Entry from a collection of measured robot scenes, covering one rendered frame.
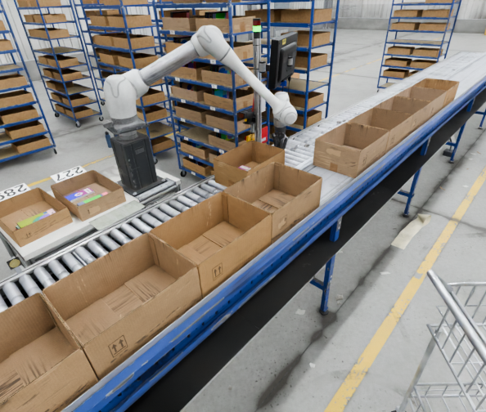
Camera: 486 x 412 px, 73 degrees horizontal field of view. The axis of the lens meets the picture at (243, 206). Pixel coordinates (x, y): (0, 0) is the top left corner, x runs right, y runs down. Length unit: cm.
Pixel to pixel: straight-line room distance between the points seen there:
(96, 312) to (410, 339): 180
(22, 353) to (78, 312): 19
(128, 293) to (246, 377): 99
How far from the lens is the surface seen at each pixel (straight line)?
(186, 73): 335
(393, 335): 235
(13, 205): 235
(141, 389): 116
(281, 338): 219
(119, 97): 203
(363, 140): 233
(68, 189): 238
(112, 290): 134
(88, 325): 127
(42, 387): 103
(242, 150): 231
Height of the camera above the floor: 180
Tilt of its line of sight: 33 degrees down
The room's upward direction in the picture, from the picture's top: 3 degrees counter-clockwise
